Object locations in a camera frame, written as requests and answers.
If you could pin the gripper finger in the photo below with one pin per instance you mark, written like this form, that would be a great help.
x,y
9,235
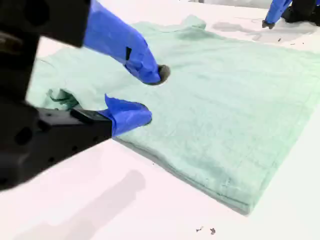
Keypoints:
x,y
117,42
271,12
125,115
282,8

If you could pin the pale green T-shirt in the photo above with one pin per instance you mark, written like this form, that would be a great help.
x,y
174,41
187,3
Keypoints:
x,y
212,112

